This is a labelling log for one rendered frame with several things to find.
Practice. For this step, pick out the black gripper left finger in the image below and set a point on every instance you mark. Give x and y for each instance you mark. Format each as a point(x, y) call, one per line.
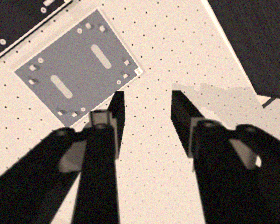
point(31, 191)

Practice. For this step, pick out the beige perforated base plate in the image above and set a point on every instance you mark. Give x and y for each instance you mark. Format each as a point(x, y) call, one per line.
point(178, 47)

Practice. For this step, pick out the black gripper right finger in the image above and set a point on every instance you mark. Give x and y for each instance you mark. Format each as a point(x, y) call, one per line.
point(228, 193)

